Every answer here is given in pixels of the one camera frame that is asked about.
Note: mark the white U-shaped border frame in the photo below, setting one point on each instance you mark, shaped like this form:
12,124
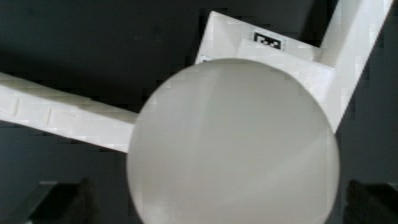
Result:
95,123

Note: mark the white lamp bulb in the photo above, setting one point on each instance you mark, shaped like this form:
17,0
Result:
232,161

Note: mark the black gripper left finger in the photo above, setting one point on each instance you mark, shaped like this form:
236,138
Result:
56,204

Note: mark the white lamp base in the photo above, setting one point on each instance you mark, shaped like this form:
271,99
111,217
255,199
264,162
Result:
236,40

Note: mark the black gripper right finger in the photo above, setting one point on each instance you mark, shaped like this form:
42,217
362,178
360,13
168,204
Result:
371,203

